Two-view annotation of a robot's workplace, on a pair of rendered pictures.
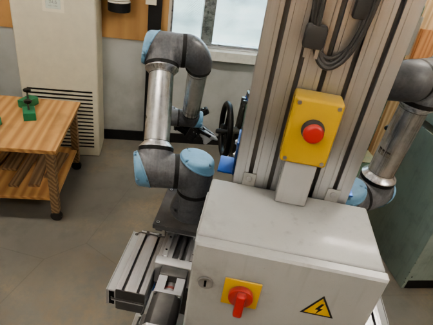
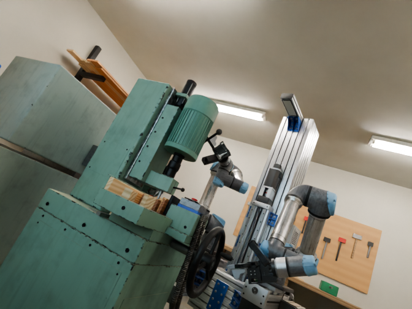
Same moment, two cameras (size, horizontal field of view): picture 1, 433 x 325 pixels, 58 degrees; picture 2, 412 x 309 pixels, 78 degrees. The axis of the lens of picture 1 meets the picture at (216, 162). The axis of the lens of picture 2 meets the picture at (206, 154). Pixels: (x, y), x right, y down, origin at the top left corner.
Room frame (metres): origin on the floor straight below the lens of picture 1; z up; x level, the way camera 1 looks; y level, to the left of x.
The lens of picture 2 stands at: (2.76, 0.50, 0.91)
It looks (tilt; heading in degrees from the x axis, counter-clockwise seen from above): 15 degrees up; 217
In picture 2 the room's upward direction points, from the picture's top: 25 degrees clockwise
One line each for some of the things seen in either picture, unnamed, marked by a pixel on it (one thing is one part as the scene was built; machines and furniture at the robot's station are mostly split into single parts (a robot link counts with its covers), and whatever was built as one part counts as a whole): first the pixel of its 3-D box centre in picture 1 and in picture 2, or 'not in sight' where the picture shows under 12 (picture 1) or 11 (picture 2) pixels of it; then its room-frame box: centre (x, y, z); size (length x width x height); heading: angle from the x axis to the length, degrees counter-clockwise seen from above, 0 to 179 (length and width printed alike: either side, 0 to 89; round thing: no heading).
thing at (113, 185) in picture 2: not in sight; (149, 202); (1.86, -0.37, 0.92); 0.60 x 0.02 x 0.05; 11
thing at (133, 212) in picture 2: not in sight; (165, 224); (1.83, -0.24, 0.87); 0.61 x 0.30 x 0.06; 11
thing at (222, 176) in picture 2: not in sight; (222, 178); (1.39, -0.33, 1.25); 0.11 x 0.08 x 0.11; 126
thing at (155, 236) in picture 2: not in sight; (154, 231); (1.82, -0.29, 0.82); 0.40 x 0.21 x 0.04; 11
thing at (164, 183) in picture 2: not in sight; (161, 184); (1.83, -0.37, 1.03); 0.14 x 0.07 x 0.09; 101
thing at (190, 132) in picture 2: not in sight; (192, 128); (1.83, -0.35, 1.35); 0.18 x 0.18 x 0.31
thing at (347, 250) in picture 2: not in sight; (301, 232); (-1.55, -0.40, 1.50); 2.00 x 0.04 x 0.90; 102
